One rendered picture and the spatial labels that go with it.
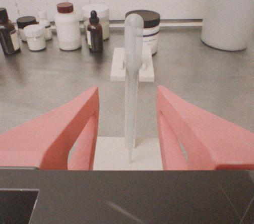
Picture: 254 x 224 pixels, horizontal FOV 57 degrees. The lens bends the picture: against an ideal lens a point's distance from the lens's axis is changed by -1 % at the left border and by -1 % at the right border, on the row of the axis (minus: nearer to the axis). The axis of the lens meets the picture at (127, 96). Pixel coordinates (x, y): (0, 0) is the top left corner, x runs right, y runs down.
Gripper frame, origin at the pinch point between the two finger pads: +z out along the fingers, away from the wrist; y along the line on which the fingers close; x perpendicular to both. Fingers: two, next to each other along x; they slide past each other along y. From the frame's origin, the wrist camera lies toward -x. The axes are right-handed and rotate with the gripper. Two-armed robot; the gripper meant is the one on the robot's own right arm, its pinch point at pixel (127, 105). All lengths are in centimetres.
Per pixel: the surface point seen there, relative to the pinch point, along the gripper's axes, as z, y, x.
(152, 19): 32.3, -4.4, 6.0
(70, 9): 35.4, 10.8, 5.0
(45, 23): 39.3, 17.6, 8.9
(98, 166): 5.8, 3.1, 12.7
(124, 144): 8.8, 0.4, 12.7
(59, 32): 34.4, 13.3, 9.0
